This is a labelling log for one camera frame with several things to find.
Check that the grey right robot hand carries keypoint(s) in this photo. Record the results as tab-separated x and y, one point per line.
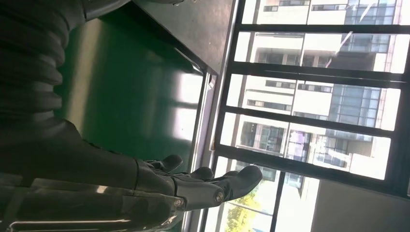
80	179

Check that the green conveyor belt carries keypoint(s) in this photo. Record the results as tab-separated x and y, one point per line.
128	96

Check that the black window frame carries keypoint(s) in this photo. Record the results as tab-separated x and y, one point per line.
307	70

